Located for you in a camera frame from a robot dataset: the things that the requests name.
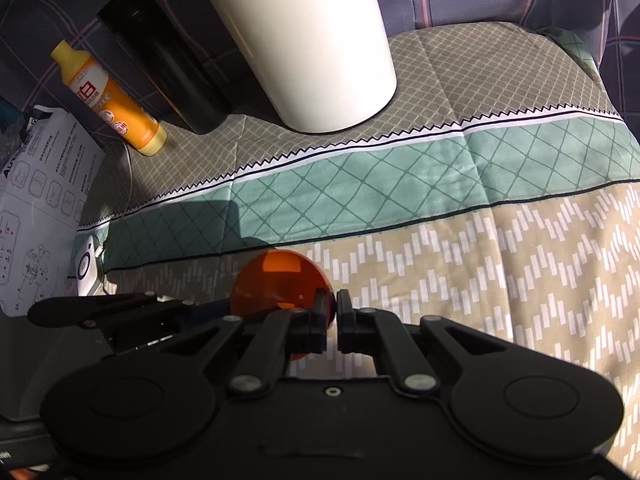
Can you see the orange and yellow bottle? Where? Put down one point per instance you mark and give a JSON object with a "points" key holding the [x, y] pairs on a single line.
{"points": [[110, 100]]}

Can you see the patterned beige and green cloth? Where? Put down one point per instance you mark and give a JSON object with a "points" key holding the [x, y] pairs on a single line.
{"points": [[450, 185]]}

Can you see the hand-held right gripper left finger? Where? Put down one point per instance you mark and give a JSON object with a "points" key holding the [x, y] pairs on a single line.
{"points": [[320, 330]]}

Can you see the orange translucent bowl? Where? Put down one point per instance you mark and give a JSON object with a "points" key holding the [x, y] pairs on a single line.
{"points": [[275, 280]]}

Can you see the white cylindrical container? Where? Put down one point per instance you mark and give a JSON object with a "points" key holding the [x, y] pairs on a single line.
{"points": [[300, 35]]}

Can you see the black tumbler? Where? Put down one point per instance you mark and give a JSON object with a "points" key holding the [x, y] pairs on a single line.
{"points": [[165, 60]]}

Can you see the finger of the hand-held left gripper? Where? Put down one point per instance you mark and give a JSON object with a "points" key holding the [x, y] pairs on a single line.
{"points": [[150, 327], [90, 309]]}

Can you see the white instruction sheet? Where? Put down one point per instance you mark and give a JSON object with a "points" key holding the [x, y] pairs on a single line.
{"points": [[40, 200]]}

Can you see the white square device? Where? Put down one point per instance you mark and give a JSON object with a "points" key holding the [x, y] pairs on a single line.
{"points": [[87, 265]]}

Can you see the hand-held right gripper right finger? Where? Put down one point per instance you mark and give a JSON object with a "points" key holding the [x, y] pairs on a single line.
{"points": [[345, 327]]}

